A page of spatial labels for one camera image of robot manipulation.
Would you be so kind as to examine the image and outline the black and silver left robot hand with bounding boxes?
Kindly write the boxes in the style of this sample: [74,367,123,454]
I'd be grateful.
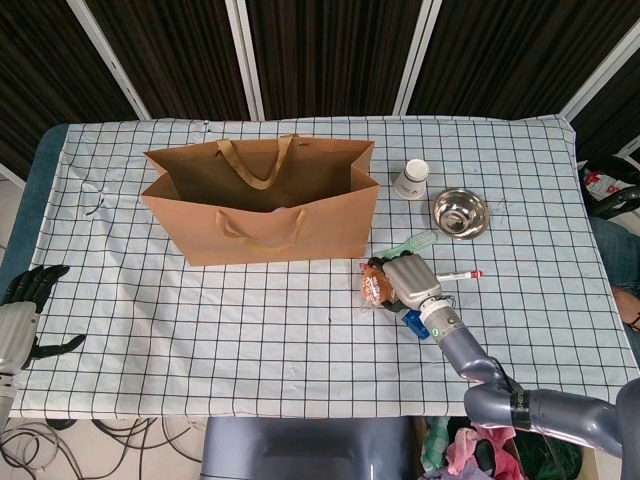
[0,264,87,371]

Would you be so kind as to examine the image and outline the white black-checked tablecloth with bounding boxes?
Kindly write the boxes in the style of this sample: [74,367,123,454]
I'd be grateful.
[0,115,636,419]

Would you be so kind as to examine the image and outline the blue toy building block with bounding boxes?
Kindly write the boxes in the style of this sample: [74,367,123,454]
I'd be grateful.
[402,309,431,341]

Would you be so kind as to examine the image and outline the black floor cables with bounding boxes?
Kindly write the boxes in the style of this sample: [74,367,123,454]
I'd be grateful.
[0,417,206,480]

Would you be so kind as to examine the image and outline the black bag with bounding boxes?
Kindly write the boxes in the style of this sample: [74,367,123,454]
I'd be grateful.
[577,154,640,220]

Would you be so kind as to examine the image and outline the red and white package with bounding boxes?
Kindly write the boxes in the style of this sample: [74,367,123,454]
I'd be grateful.
[582,168,626,199]

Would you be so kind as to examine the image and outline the pile of colourful clothes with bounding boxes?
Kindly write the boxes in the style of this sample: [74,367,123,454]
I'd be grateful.
[419,413,584,480]

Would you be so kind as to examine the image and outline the white paper cup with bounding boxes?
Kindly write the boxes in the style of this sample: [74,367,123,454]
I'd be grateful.
[391,158,431,201]

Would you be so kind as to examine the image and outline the blue table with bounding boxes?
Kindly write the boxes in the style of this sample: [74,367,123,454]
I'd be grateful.
[0,123,69,281]

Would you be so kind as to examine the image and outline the dark partition screen white frames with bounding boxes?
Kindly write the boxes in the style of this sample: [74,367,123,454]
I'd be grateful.
[0,0,640,176]

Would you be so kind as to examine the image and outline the stainless steel bowl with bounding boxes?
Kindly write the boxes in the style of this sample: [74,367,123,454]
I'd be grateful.
[431,187,492,241]

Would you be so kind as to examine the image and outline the red and white marker pen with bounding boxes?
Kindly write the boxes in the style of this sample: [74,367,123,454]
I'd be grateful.
[434,269,485,282]

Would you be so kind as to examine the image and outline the person's leg in jeans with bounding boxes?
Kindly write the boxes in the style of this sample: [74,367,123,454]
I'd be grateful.
[589,217,640,331]

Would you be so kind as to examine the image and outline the brown paper shopping bag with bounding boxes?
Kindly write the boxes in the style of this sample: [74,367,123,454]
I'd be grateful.
[141,134,381,267]

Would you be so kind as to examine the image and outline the packaged pastry snack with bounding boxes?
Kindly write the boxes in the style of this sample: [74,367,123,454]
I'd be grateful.
[359,262,396,312]

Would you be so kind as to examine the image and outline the grey-blue robot torso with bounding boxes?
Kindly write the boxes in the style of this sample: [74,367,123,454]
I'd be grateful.
[199,415,416,480]

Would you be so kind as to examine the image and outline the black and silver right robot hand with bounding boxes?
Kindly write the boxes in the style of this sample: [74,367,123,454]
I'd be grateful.
[367,252,445,314]

